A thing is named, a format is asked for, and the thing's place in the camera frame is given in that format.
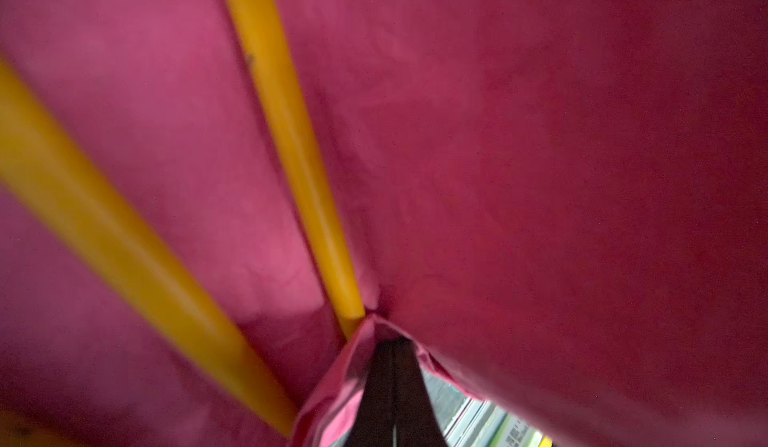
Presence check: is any pink paper napkin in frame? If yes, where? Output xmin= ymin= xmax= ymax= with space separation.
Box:
xmin=1 ymin=0 xmax=767 ymax=446

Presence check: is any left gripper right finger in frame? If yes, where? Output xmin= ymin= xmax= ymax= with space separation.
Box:
xmin=394 ymin=338 xmax=447 ymax=447

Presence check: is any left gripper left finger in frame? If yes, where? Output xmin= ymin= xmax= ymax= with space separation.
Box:
xmin=344 ymin=341 xmax=395 ymax=447

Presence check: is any orange plastic fork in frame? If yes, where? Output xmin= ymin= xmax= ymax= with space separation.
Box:
xmin=226 ymin=0 xmax=366 ymax=339

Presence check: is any orange plastic spoon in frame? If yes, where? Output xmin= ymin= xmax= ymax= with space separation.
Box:
xmin=1 ymin=63 xmax=298 ymax=436

